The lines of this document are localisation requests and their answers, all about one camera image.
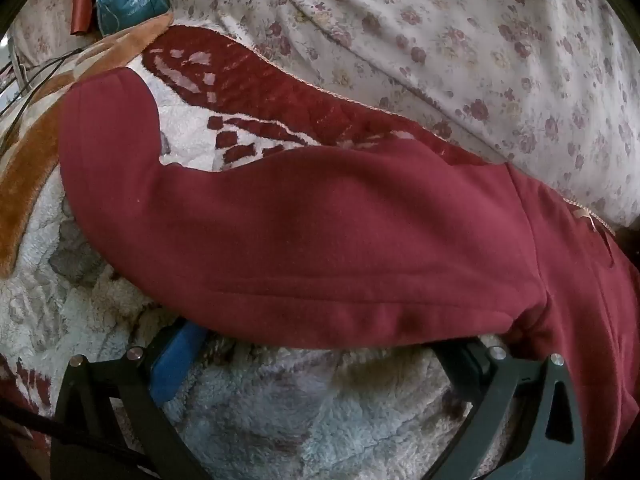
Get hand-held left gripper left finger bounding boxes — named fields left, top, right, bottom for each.
left=50, top=322, right=212, bottom=480

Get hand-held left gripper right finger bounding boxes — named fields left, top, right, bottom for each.
left=432, top=337, right=586, bottom=480

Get maroon fleece pants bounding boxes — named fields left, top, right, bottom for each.
left=57, top=67, right=640, bottom=480

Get plush patterned blanket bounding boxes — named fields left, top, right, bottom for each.
left=0, top=12, right=617, bottom=480

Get floral quilt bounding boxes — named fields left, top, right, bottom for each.
left=167, top=0, right=640, bottom=228

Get floral cloth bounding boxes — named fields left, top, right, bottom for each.
left=11, top=0, right=76, bottom=67

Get thin black cable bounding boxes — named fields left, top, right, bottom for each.
left=0, top=46, right=85, bottom=157

